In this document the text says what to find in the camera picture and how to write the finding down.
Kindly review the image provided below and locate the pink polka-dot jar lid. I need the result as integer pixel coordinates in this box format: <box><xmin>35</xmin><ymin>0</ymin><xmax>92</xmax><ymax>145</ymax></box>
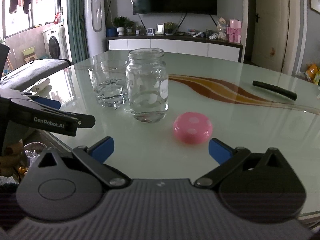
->
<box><xmin>172</xmin><ymin>112</ymin><xmax>213</xmax><ymax>145</ymax></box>

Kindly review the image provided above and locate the clear glass jar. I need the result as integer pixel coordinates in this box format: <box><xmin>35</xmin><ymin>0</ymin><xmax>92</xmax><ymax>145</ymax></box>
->
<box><xmin>126</xmin><ymin>48</ymin><xmax>169</xmax><ymax>123</ymax></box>

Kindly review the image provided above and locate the green basin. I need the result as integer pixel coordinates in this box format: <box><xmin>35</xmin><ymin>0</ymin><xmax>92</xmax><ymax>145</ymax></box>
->
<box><xmin>22</xmin><ymin>47</ymin><xmax>35</xmax><ymax>57</ymax></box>

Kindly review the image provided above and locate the white washing machine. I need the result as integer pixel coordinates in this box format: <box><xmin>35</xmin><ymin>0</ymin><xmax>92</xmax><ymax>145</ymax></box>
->
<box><xmin>42</xmin><ymin>23</ymin><xmax>69</xmax><ymax>59</ymax></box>

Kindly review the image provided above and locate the green curtain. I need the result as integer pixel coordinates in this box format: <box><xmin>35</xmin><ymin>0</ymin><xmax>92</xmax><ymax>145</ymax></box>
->
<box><xmin>67</xmin><ymin>0</ymin><xmax>88</xmax><ymax>63</ymax></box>

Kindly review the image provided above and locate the clear glass cup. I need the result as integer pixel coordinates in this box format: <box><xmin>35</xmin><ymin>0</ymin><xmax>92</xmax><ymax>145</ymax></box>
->
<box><xmin>89</xmin><ymin>60</ymin><xmax>127</xmax><ymax>109</ymax></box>

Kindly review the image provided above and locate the black stick on table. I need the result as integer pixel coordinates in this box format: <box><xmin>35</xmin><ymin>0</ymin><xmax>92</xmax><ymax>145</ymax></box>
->
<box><xmin>252</xmin><ymin>80</ymin><xmax>297</xmax><ymax>101</ymax></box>

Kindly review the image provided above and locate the white tower air conditioner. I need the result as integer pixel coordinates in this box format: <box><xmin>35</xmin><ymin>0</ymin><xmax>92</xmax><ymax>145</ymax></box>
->
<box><xmin>84</xmin><ymin>0</ymin><xmax>107</xmax><ymax>57</ymax></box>

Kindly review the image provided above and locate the blue pot on cabinet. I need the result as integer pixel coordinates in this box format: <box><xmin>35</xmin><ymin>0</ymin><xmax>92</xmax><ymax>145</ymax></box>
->
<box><xmin>106</xmin><ymin>27</ymin><xmax>118</xmax><ymax>37</ymax></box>

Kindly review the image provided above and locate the potted plant white pot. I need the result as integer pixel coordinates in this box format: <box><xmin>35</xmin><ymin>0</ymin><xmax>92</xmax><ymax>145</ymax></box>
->
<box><xmin>113</xmin><ymin>16</ymin><xmax>127</xmax><ymax>36</ymax></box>

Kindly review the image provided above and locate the white tv cabinet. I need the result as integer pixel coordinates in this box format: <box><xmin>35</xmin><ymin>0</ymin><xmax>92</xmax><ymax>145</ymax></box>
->
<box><xmin>107</xmin><ymin>35</ymin><xmax>243</xmax><ymax>62</ymax></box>

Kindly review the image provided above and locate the white door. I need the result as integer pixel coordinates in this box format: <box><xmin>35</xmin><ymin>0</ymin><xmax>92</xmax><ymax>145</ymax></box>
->
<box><xmin>252</xmin><ymin>0</ymin><xmax>289</xmax><ymax>72</ymax></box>

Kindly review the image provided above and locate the pink gift box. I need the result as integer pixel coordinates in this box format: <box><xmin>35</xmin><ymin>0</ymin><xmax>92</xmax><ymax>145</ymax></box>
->
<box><xmin>227</xmin><ymin>19</ymin><xmax>242</xmax><ymax>44</ymax></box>

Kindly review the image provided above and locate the doll figure on cabinet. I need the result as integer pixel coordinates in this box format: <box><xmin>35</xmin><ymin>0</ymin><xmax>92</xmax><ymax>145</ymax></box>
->
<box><xmin>217</xmin><ymin>17</ymin><xmax>227</xmax><ymax>41</ymax></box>

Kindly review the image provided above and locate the small green plant dark pot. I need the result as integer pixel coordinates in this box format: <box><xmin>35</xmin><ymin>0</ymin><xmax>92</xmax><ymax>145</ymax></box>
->
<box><xmin>164</xmin><ymin>22</ymin><xmax>176</xmax><ymax>35</ymax></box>

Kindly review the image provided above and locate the white photo frame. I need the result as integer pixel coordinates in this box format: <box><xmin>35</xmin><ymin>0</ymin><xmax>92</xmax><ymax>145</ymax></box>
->
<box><xmin>156</xmin><ymin>23</ymin><xmax>164</xmax><ymax>35</ymax></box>

